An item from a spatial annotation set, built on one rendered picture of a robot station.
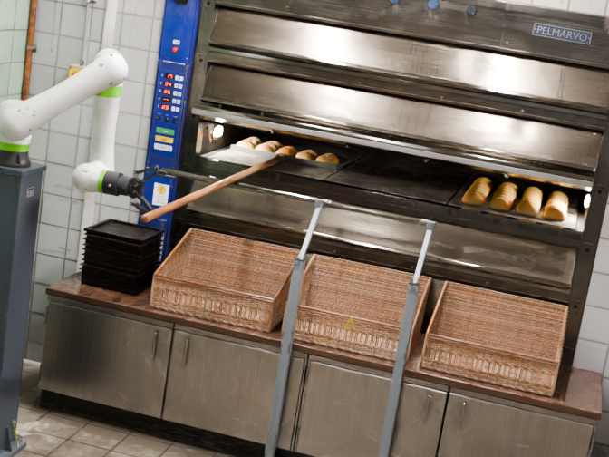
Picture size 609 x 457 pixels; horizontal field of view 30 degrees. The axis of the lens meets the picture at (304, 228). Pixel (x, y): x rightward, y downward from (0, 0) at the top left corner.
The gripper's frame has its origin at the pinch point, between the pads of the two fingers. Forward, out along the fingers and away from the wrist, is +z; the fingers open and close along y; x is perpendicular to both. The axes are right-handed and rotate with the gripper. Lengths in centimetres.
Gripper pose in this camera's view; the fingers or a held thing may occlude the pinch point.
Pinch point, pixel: (169, 194)
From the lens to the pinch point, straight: 433.7
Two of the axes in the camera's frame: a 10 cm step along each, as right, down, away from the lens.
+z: 9.6, 2.0, -2.1
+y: -1.5, 9.7, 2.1
